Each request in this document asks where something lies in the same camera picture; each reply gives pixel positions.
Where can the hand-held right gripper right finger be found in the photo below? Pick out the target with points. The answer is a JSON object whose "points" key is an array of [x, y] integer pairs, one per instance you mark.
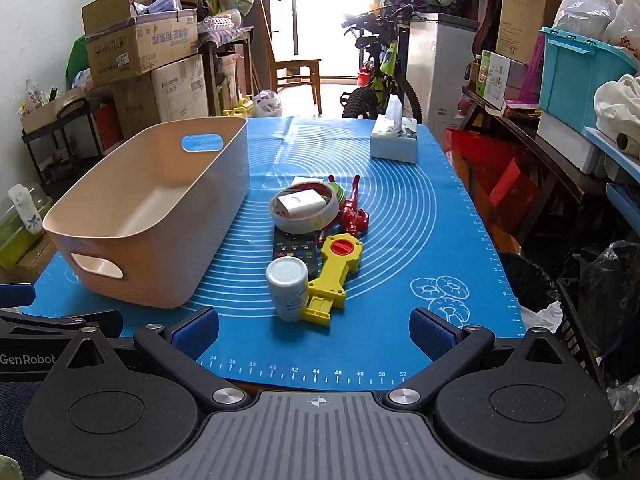
{"points": [[430, 334]]}

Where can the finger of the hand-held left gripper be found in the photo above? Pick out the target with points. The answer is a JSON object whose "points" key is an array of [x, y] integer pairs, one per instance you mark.
{"points": [[30, 325], [15, 295]]}

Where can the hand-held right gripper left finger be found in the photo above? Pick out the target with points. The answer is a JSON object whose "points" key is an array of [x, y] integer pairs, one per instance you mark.
{"points": [[195, 334]]}

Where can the white plastic bottle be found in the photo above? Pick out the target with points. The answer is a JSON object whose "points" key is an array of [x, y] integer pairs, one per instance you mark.
{"points": [[287, 290]]}

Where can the yellow plastic toy tool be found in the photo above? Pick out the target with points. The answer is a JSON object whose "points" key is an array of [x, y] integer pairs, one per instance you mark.
{"points": [[332, 270]]}

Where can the beige plastic basket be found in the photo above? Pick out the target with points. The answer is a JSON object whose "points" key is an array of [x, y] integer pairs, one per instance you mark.
{"points": [[150, 220]]}

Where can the black remote control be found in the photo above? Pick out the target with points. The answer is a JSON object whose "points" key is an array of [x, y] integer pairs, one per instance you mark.
{"points": [[292, 246]]}

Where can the red toy figure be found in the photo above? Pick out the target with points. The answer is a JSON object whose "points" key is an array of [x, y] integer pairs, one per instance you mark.
{"points": [[352, 217]]}

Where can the beige tape roll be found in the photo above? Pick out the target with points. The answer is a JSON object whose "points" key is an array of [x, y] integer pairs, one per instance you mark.
{"points": [[300, 226]]}

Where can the white charger adapter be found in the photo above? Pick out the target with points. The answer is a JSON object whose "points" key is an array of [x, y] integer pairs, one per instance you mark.
{"points": [[306, 180], [300, 204]]}

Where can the green round tin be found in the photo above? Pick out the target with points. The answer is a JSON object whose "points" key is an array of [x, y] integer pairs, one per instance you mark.
{"points": [[338, 194]]}

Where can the green lidded plastic container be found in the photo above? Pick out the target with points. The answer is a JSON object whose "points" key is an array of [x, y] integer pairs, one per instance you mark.
{"points": [[15, 240]]}

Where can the white patterned sock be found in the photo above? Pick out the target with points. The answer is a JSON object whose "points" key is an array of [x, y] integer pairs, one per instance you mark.
{"points": [[25, 207]]}

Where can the black trash bin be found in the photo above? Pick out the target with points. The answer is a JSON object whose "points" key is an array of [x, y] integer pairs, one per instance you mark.
{"points": [[525, 280]]}

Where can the blue silicone baking mat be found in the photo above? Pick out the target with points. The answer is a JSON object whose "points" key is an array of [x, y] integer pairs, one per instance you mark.
{"points": [[400, 220]]}

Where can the red gift bags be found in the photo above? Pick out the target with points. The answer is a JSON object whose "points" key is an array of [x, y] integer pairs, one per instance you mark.
{"points": [[480, 160]]}

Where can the shallow cardboard tray box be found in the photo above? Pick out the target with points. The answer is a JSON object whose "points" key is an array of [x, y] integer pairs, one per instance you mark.
{"points": [[45, 115]]}

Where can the black plastic bag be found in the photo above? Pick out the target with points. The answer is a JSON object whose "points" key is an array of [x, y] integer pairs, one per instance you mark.
{"points": [[610, 290]]}

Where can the tissue box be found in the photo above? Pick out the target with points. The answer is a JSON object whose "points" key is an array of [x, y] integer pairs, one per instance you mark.
{"points": [[395, 147]]}

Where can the black utility cart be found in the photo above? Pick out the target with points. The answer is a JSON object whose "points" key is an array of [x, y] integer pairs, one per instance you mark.
{"points": [[75, 110]]}

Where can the dark wooden long table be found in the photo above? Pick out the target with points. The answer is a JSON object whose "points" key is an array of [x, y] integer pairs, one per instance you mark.
{"points": [[530, 140]]}

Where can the yellow plastic jug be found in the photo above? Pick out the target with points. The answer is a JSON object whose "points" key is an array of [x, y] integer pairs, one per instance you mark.
{"points": [[237, 109]]}

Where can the white foam box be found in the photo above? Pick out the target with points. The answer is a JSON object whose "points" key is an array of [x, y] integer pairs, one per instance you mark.
{"points": [[565, 142]]}

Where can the white plastic bag on floor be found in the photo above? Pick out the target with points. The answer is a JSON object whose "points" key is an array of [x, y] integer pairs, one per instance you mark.
{"points": [[267, 105]]}

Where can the green plastic bag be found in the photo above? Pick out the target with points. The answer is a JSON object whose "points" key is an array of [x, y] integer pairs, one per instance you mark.
{"points": [[76, 60]]}

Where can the white cardboard box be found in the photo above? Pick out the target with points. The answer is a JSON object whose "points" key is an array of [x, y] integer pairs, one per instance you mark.
{"points": [[180, 90]]}

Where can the light blue shelf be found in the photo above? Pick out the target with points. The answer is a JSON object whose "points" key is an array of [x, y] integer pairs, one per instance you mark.
{"points": [[620, 160]]}

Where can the red bucket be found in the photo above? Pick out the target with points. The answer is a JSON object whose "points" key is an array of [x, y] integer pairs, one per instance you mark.
{"points": [[365, 78]]}

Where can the green and white carton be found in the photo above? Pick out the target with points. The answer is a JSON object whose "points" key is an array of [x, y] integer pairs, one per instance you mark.
{"points": [[495, 77]]}

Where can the white chest freezer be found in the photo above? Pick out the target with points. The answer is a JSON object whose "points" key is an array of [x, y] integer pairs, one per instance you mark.
{"points": [[440, 60]]}

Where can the green and black bicycle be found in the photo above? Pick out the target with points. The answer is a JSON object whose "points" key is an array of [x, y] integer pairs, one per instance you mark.
{"points": [[389, 62]]}

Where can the open brown cardboard box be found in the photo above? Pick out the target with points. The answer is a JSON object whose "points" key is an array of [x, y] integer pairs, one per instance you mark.
{"points": [[140, 45]]}

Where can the wooden chair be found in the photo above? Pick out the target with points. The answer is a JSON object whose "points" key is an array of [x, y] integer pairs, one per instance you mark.
{"points": [[295, 67]]}

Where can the teal plastic storage bin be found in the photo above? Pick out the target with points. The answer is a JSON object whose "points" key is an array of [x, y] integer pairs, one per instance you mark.
{"points": [[575, 85]]}

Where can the crumpled white cloth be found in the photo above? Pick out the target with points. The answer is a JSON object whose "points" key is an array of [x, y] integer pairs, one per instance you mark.
{"points": [[617, 110]]}

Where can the dark wooden side table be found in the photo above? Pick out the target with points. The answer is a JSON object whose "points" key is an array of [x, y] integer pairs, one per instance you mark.
{"points": [[225, 42]]}

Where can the tall brown cardboard box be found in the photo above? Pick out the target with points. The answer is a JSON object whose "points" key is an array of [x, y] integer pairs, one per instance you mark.
{"points": [[530, 15]]}

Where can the large white plastic bag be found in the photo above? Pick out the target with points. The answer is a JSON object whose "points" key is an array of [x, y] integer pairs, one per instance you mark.
{"points": [[585, 10]]}

